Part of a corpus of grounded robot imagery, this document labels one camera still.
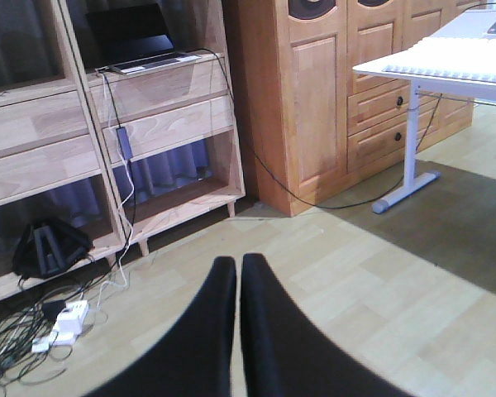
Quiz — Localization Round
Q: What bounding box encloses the grey curtain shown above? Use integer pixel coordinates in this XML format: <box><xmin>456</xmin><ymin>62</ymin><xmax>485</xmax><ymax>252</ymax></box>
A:
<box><xmin>0</xmin><ymin>1</ymin><xmax>61</xmax><ymax>88</ymax></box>

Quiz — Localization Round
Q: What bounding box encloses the silver laptop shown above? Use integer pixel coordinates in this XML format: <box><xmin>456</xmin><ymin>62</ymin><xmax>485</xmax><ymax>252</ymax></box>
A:
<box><xmin>86</xmin><ymin>3</ymin><xmax>200</xmax><ymax>75</ymax></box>

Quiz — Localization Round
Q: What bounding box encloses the white charging cable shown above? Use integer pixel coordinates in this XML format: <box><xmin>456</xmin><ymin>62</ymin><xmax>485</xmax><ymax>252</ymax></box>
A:
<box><xmin>94</xmin><ymin>72</ymin><xmax>136</xmax><ymax>315</ymax></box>

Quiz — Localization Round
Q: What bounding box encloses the light wooden shelf unit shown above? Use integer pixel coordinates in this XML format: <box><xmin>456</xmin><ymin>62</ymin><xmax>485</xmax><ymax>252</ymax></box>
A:
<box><xmin>0</xmin><ymin>1</ymin><xmax>245</xmax><ymax>301</ymax></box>

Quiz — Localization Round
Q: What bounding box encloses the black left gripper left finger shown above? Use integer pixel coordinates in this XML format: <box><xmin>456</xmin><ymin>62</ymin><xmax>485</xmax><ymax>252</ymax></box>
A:
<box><xmin>87</xmin><ymin>256</ymin><xmax>236</xmax><ymax>396</ymax></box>

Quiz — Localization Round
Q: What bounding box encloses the black bag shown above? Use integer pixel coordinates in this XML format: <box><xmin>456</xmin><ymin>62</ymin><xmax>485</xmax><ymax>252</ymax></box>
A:
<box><xmin>12</xmin><ymin>218</ymin><xmax>93</xmax><ymax>280</ymax></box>

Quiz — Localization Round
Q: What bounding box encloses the black power cable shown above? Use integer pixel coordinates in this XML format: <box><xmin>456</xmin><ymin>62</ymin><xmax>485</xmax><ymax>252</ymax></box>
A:
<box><xmin>198</xmin><ymin>48</ymin><xmax>444</xmax><ymax>209</ymax></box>

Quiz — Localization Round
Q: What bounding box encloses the orange wooden wardrobe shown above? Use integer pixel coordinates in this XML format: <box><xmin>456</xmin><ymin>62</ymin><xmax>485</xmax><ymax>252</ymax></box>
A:
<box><xmin>223</xmin><ymin>1</ymin><xmax>474</xmax><ymax>216</ymax></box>

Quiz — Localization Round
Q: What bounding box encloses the white power strip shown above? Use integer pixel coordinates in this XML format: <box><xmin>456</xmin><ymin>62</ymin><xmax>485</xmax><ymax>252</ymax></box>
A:
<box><xmin>31</xmin><ymin>299</ymin><xmax>89</xmax><ymax>353</ymax></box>

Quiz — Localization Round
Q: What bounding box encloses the grey laptop charger brick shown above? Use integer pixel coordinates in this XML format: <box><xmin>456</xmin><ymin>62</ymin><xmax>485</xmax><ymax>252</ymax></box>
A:
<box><xmin>116</xmin><ymin>127</ymin><xmax>133</xmax><ymax>160</ymax></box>

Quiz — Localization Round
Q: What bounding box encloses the white desk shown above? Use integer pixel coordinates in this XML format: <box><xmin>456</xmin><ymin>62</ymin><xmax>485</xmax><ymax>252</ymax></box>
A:
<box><xmin>353</xmin><ymin>8</ymin><xmax>496</xmax><ymax>213</ymax></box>

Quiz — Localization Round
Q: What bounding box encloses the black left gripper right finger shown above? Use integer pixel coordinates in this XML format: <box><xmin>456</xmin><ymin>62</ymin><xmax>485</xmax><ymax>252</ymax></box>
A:
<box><xmin>241</xmin><ymin>253</ymin><xmax>407</xmax><ymax>396</ymax></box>

